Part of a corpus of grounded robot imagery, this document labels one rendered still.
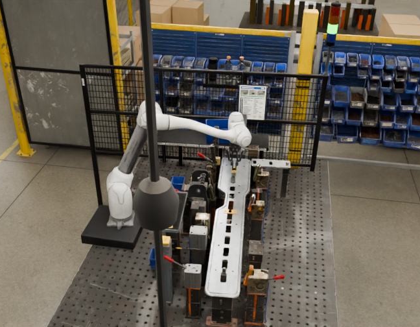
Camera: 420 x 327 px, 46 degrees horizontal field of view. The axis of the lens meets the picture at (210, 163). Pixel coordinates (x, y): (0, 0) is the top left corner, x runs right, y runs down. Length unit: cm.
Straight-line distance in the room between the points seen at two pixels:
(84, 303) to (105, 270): 28
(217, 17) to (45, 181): 540
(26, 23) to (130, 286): 307
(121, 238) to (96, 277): 32
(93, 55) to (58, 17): 47
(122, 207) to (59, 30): 232
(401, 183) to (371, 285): 164
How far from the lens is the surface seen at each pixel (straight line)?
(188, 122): 323
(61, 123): 562
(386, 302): 422
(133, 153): 344
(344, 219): 490
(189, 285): 275
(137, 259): 331
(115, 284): 317
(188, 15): 751
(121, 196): 336
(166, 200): 30
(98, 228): 348
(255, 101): 388
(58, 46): 523
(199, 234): 283
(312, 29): 374
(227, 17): 967
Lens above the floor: 295
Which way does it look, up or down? 32 degrees down
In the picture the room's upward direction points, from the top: 1 degrees clockwise
